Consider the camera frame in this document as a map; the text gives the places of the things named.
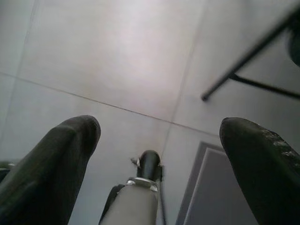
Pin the silver robot leg black ankle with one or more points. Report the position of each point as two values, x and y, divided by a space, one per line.
138 201

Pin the dark round object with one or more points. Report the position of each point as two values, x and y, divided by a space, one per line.
294 47

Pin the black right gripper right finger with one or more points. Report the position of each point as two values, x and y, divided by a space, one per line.
262 173

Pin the grey floor mat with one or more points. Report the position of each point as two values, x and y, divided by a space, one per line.
211 187

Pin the black metal furniture frame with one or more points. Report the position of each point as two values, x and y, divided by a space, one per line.
248 54

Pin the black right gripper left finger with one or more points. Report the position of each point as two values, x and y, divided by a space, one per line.
49 173

